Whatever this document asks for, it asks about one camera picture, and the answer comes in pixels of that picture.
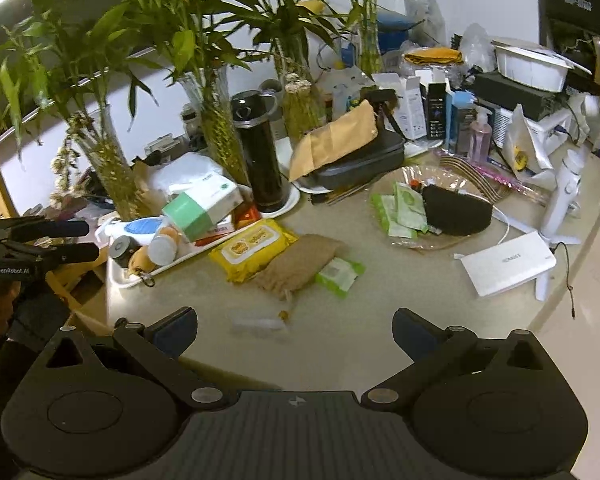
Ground black hard case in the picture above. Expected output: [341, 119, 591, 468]
[300, 130, 406, 194]

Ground brown burlap drawstring pouch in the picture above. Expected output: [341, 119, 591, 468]
[254, 233, 349, 302]

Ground yellow wet wipes pack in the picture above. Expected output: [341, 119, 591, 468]
[208, 218, 300, 285]

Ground lucky bamboo plant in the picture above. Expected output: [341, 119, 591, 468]
[95, 0, 261, 91]
[0, 0, 151, 171]

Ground dried white flowers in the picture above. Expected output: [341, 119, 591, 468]
[50, 115, 88, 211]

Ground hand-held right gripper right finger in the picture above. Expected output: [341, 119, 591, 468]
[360, 306, 561, 408]

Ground orange cloth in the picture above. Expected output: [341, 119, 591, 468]
[402, 46, 465, 66]

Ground tall glass vase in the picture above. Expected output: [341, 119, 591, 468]
[177, 67, 251, 188]

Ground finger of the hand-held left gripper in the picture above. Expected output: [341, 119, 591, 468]
[0, 216, 90, 242]
[0, 243, 100, 267]

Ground pink soap bottle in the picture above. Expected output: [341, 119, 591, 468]
[467, 109, 494, 164]

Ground glass vase with pebbles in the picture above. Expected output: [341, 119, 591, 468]
[72, 105, 141, 221]

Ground red packet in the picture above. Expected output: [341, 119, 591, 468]
[195, 205, 263, 248]

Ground white lotion bottle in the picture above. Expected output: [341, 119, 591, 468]
[96, 216, 170, 252]

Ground green wet wipes pack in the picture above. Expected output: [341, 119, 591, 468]
[313, 256, 367, 300]

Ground white power bank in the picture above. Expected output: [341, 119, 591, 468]
[459, 231, 557, 298]

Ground black thermos bottle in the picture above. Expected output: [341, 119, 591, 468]
[229, 90, 284, 214]

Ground clear plastic wrapper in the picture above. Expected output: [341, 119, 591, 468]
[229, 309, 295, 337]

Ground black carton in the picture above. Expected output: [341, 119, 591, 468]
[426, 81, 448, 140]

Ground black cylindrical jar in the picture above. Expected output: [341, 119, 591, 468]
[108, 235, 142, 269]

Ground brown chopsticks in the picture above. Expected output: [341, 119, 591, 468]
[310, 180, 376, 206]

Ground white cable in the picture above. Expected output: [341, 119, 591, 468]
[492, 207, 518, 248]

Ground white jar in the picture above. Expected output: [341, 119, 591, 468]
[147, 234, 179, 266]

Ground blue carton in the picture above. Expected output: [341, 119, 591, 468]
[445, 91, 478, 156]

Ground crumpled white paper bag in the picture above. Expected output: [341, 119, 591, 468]
[501, 104, 557, 187]

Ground white handheld fan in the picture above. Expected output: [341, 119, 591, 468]
[580, 94, 600, 136]

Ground white tray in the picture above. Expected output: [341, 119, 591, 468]
[106, 182, 302, 289]

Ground white carton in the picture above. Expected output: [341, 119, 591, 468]
[372, 72, 427, 141]

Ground black felt pouch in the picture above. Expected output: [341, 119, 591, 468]
[422, 184, 494, 237]

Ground black flat box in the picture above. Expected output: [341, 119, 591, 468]
[474, 71, 572, 123]

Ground green wipes packet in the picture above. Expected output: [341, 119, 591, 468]
[371, 193, 400, 235]
[393, 181, 428, 232]
[386, 221, 420, 239]

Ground black cable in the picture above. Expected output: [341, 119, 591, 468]
[550, 241, 577, 320]

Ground brown toy keychain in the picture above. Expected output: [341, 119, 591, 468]
[129, 246, 157, 287]

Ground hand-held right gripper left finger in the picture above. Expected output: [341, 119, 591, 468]
[27, 306, 231, 408]

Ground white plastic bag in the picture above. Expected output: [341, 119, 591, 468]
[152, 152, 231, 200]

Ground white plastic basin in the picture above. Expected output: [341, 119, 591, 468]
[494, 44, 594, 94]

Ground narrow glass vase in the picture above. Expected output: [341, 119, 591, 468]
[272, 40, 326, 146]

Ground white handheld gimbal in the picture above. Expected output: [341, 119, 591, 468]
[534, 148, 589, 302]

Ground brown paper envelope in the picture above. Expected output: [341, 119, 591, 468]
[288, 99, 380, 183]

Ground green white tissue box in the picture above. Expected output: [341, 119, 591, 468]
[160, 179, 245, 244]

